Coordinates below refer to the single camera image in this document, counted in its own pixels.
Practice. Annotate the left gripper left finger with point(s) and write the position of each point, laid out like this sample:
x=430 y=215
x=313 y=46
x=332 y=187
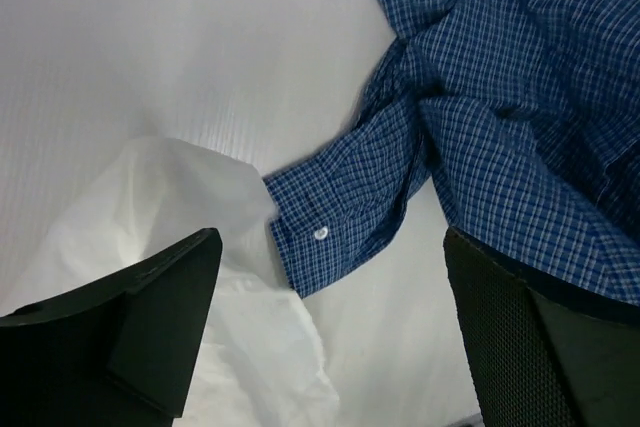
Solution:
x=119 y=351

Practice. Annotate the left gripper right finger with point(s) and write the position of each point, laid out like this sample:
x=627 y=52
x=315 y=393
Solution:
x=541 y=351

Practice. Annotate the white shirt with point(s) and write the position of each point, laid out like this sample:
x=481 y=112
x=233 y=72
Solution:
x=261 y=361

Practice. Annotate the blue checked shirt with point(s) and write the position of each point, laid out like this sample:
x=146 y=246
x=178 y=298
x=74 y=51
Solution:
x=525 y=116

